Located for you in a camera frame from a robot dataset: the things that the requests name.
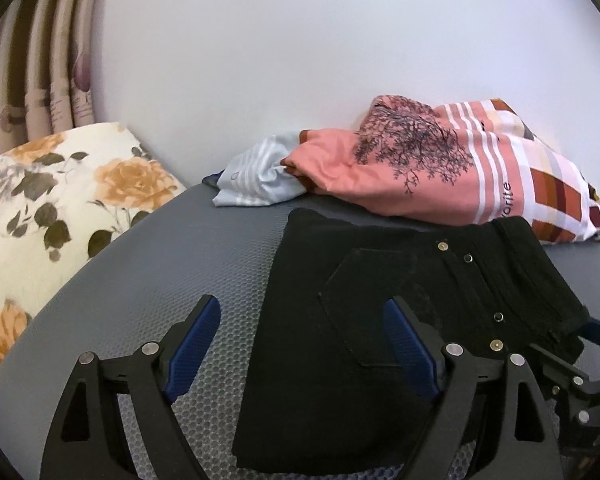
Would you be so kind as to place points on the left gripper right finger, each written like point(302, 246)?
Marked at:
point(500, 395)

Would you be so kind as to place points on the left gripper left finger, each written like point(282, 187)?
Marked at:
point(87, 439)

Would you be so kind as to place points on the black pants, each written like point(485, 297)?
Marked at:
point(324, 393)

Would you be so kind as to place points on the grey mesh mattress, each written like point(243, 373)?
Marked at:
point(132, 292)

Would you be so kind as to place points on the floral orange white pillow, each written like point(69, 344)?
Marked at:
point(63, 199)

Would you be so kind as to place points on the light blue striped cloth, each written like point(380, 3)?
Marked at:
point(257, 176)

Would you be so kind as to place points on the beige striped curtain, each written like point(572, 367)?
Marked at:
point(45, 68)

